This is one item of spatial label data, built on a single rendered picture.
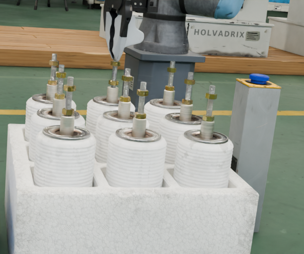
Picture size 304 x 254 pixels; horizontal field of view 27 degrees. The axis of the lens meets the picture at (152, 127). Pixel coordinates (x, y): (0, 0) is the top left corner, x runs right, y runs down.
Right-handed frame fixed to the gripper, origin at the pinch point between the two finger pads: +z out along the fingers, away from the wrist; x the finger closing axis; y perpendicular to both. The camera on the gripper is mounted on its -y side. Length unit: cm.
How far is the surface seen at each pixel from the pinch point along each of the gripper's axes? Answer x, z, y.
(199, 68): 157, 33, 133
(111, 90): -0.9, 7.2, 0.0
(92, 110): -1.2, 11.0, -3.9
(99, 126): -11.9, 11.2, -7.5
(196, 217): -32.8, 21.1, 0.7
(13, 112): 88, 35, 11
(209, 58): 157, 28, 138
